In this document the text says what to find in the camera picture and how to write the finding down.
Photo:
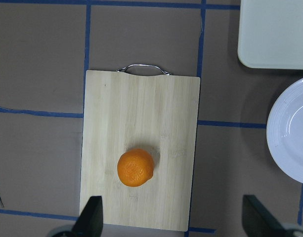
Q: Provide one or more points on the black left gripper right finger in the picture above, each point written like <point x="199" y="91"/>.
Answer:
<point x="257" y="221"/>

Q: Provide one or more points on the orange fruit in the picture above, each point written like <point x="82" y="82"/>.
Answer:
<point x="135" y="167"/>

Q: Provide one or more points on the white round plate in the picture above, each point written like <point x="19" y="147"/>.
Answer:
<point x="284" y="131"/>

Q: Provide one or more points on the cream bear tray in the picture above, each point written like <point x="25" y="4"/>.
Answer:
<point x="271" y="34"/>

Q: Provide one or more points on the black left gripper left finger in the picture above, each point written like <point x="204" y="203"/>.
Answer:
<point x="90" y="221"/>

